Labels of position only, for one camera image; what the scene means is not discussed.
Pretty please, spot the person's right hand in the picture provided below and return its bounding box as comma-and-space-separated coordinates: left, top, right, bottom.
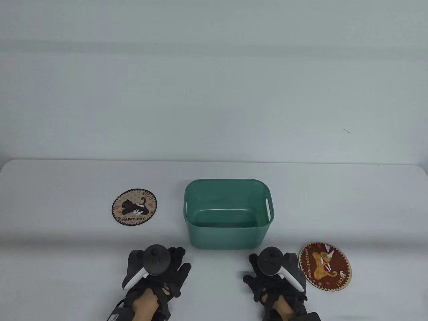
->
243, 253, 308, 319

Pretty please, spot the person's left hand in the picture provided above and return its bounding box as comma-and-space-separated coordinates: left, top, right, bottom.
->
124, 247, 192, 321

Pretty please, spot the brown dog coaster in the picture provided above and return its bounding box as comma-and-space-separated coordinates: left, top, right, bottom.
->
299, 242, 352, 291

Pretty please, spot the beige cat coaster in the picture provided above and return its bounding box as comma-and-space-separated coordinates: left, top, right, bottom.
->
112, 188, 157, 226

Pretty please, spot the black white right hand controller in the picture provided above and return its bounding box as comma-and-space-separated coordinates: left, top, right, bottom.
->
257, 247, 306, 296

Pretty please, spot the black white hand controller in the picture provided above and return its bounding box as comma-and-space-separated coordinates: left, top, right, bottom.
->
122, 244, 172, 291
257, 247, 306, 296

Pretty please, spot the black white left hand controller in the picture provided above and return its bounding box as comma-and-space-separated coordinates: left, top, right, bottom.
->
122, 244, 172, 291

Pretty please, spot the green plastic bin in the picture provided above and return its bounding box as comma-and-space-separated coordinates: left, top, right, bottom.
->
184, 179, 275, 250

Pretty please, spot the black left wrist box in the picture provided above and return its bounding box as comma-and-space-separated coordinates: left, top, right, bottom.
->
106, 299, 134, 321

